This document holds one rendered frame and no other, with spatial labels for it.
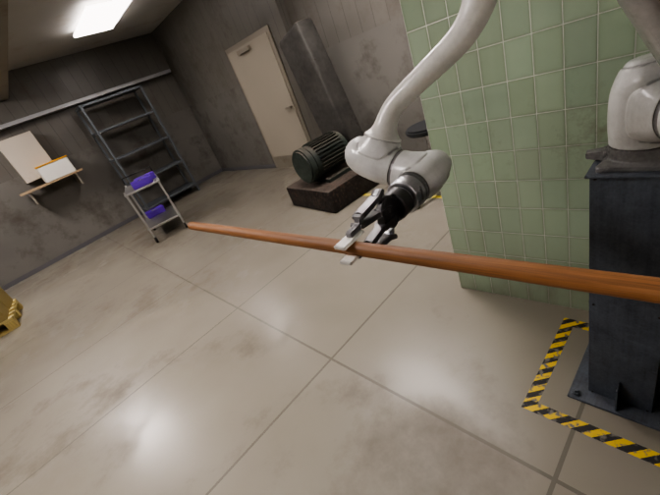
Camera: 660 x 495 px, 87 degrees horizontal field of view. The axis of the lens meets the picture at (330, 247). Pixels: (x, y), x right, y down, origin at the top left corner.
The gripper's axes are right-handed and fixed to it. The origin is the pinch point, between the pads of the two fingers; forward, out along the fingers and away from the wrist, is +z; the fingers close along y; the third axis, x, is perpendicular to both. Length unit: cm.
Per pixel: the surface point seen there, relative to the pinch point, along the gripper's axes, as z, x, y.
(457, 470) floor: -14, 4, 120
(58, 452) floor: 105, 223, 119
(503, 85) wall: -120, 10, 2
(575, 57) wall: -120, -15, -3
